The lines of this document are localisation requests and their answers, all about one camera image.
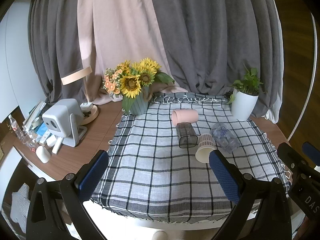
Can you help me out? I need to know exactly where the pink curtain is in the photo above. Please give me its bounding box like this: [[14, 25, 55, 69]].
[[77, 0, 188, 106]]

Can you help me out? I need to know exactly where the blue box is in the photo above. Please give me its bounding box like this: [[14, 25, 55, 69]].
[[35, 123, 51, 141]]

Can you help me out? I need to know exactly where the white remote control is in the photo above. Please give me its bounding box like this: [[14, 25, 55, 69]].
[[52, 136, 63, 154]]

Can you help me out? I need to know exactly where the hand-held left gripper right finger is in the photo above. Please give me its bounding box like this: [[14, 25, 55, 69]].
[[209, 150, 293, 240]]

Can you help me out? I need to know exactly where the grey curtain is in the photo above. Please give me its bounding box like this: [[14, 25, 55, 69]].
[[27, 0, 85, 103], [147, 0, 283, 125]]

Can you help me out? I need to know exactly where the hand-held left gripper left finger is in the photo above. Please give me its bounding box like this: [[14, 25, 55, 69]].
[[26, 150, 109, 240]]

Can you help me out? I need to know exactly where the teal ribbed vase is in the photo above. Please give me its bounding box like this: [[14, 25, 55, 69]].
[[128, 86, 151, 116]]

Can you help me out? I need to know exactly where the white oval case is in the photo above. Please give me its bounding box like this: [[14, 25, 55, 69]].
[[35, 145, 52, 164]]

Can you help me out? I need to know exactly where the dark transparent cup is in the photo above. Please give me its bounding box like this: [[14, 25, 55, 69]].
[[175, 122, 199, 149]]

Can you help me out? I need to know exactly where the sunflower bouquet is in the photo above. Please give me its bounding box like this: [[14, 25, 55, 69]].
[[102, 58, 176, 113]]

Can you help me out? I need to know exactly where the white projector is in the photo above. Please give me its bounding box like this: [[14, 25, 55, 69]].
[[42, 98, 88, 148]]

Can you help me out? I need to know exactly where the pink cup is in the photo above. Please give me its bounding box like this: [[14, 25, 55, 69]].
[[171, 109, 199, 125]]

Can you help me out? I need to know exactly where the stack of books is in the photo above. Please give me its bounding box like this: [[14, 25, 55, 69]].
[[22, 101, 48, 133]]

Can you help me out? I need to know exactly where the checkered grey white cloth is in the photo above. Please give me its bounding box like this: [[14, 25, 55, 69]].
[[90, 92, 292, 225]]

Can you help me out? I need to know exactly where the clear cup with blue print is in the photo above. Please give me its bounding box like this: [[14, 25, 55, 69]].
[[210, 122, 241, 154]]

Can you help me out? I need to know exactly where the green potted plant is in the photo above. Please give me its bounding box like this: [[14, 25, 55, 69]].
[[226, 64, 266, 105]]

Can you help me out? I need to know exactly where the patterned paper cup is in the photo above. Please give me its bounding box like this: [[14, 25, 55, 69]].
[[195, 133, 217, 163]]

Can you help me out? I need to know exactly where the white plant pot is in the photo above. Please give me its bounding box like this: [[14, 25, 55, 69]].
[[230, 91, 259, 121]]

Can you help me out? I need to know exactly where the white power adapter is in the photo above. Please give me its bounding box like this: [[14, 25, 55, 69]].
[[80, 102, 94, 113]]

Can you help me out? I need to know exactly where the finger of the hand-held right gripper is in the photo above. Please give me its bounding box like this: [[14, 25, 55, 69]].
[[277, 142, 320, 181], [302, 141, 320, 167]]

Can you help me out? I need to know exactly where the wooden desk lamp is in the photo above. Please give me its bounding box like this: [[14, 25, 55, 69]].
[[61, 66, 99, 125]]

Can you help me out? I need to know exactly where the striped star pillow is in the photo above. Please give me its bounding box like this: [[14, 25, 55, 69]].
[[10, 183, 32, 233]]

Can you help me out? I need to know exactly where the clear water bottle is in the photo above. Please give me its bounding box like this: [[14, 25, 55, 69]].
[[8, 114, 26, 139]]

